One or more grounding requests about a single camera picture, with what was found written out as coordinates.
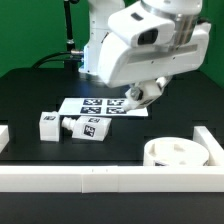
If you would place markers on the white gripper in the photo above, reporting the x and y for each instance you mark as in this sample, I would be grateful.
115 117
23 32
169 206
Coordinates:
146 43

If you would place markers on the white round stool seat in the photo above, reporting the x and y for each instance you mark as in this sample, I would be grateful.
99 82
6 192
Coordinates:
173 151

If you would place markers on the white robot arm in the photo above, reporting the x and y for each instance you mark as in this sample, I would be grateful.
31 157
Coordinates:
101 10

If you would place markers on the white marker sheet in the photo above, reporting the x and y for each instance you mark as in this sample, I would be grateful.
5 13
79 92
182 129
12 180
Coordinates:
97 107

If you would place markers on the black camera pole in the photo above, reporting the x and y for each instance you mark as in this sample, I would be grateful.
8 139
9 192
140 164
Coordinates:
72 65

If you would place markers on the white fence front wall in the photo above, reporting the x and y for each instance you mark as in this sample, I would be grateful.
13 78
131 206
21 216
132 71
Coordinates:
81 179

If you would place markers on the white fence left wall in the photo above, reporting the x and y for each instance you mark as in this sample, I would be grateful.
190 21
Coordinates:
4 137

